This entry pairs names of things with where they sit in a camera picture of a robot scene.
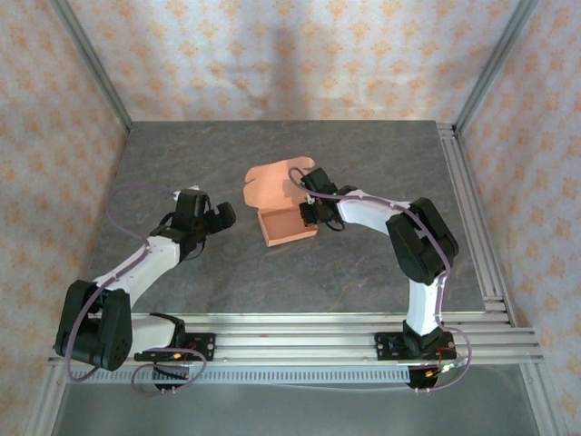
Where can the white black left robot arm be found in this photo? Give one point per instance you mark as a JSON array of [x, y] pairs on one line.
[[136, 268]]

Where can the aluminium table edge rail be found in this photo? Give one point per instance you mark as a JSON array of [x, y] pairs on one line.
[[454, 150]]

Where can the aluminium frame leg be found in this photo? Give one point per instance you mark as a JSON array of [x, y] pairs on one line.
[[45, 404], [542, 404]]

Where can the orange paper box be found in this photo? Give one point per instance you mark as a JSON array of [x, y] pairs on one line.
[[272, 191]]

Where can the wide aluminium mounting beam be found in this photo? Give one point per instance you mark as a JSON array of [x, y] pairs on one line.
[[295, 345]]

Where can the aluminium frame post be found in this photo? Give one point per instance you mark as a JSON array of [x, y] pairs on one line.
[[499, 59], [90, 59]]

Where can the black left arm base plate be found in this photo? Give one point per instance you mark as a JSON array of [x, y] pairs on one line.
[[206, 347]]

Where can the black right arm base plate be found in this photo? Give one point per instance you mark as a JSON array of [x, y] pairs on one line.
[[386, 347]]

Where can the grey metal sheet panel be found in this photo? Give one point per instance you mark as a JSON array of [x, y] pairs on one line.
[[295, 413]]

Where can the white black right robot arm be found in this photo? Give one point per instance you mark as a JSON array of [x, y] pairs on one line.
[[422, 309]]

